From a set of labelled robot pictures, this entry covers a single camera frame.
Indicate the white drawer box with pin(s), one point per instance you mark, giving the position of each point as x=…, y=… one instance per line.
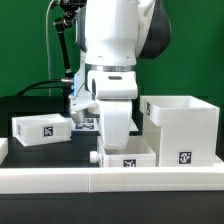
x=41, y=129
x=137, y=153

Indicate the white rear drawer box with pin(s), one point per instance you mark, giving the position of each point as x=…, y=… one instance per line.
x=41, y=129

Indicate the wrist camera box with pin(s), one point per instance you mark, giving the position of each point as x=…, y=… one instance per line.
x=81, y=104

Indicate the marker tag sheet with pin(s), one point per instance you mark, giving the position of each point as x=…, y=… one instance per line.
x=90, y=124

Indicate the white front barrier wall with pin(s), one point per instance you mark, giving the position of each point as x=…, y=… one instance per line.
x=92, y=180

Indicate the white drawer cabinet frame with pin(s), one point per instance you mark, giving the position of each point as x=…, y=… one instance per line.
x=182, y=130

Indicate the white left barrier wall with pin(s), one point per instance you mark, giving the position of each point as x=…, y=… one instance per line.
x=3, y=149

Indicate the white front drawer box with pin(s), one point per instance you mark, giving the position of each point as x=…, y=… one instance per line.
x=137, y=153

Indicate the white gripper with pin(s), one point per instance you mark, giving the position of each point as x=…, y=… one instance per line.
x=114, y=92

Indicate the white barrier wall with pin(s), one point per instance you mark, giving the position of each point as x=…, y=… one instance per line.
x=3, y=149
x=92, y=180

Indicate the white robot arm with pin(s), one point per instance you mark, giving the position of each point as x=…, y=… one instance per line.
x=114, y=33

